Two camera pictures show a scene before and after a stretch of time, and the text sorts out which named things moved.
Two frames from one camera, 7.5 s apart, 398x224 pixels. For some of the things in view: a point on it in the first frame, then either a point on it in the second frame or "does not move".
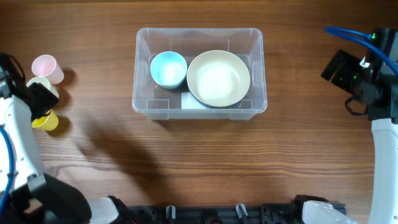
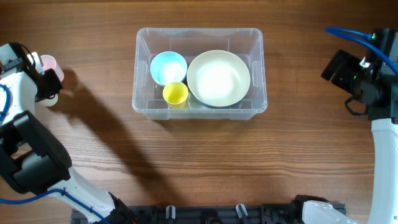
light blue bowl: x=168 y=70 does not move
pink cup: x=46 y=66 does not move
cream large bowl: x=218 y=78 does not move
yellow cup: x=49 y=122 -> x=175 y=94
